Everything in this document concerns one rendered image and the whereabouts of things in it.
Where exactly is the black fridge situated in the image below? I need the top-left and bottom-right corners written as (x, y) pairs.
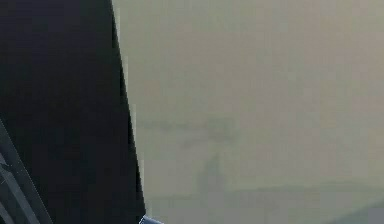
top-left (0, 0), bottom-right (147, 224)

